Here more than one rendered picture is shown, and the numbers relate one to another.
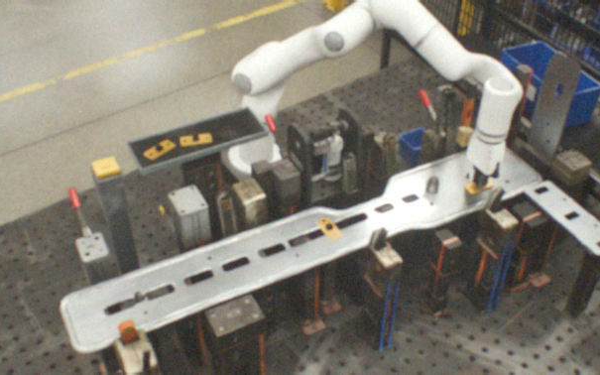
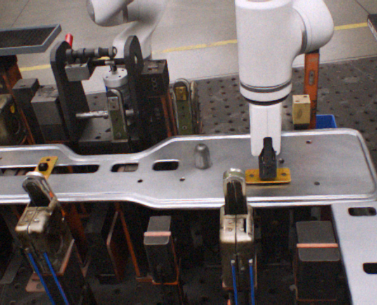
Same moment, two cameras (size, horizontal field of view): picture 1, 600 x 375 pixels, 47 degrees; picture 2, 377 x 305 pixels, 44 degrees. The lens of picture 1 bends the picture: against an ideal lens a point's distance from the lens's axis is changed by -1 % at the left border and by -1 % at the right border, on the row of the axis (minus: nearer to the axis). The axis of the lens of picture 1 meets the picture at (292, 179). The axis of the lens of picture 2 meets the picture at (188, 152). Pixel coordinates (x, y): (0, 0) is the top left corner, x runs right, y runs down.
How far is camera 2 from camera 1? 1.41 m
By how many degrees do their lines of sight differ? 29
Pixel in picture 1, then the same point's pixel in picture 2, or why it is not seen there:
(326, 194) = (101, 138)
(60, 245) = not seen: outside the picture
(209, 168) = not seen: outside the picture
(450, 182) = (237, 161)
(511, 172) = (337, 172)
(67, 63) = (171, 43)
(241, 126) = (30, 39)
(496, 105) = (242, 28)
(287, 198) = (46, 128)
